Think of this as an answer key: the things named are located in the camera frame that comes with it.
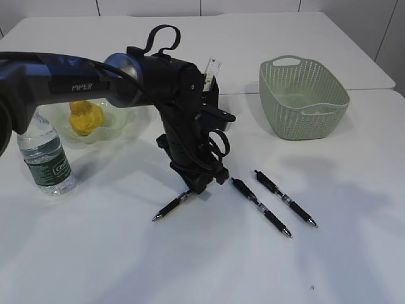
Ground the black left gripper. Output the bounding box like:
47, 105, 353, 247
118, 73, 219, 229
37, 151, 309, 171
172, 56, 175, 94
157, 126, 230, 194

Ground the black gel pen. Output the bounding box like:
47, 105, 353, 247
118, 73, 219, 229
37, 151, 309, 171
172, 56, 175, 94
231, 177, 292, 238
152, 189, 194, 222
254, 170, 318, 227

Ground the yellow-green utility knife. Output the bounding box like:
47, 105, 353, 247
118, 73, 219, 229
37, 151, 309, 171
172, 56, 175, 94
203, 73, 213, 92

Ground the clear plastic ruler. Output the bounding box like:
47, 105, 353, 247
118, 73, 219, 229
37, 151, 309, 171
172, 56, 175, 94
205, 56, 222, 78

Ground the yellow white waste paper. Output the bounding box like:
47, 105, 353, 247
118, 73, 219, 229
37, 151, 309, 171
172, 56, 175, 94
301, 107, 328, 115

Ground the yellow pear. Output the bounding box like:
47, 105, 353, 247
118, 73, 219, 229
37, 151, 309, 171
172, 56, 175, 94
69, 100, 104, 136

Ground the clear water bottle green label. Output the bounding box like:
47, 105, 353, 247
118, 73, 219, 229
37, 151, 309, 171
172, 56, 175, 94
17, 110, 77, 196

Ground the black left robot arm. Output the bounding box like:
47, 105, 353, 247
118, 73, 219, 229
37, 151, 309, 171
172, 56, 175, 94
1, 47, 229, 194

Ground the black square pen holder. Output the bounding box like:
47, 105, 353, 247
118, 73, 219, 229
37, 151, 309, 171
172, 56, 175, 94
201, 80, 220, 109

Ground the frosted green wavy plate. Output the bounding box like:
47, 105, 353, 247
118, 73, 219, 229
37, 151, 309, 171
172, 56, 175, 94
39, 98, 150, 144

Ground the green plastic woven basket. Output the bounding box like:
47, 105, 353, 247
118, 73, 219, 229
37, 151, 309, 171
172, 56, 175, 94
259, 55, 350, 141

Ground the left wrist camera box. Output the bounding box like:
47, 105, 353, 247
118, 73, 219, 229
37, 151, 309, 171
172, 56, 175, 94
201, 104, 236, 132

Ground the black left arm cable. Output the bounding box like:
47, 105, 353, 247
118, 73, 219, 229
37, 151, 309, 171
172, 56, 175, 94
91, 25, 230, 172

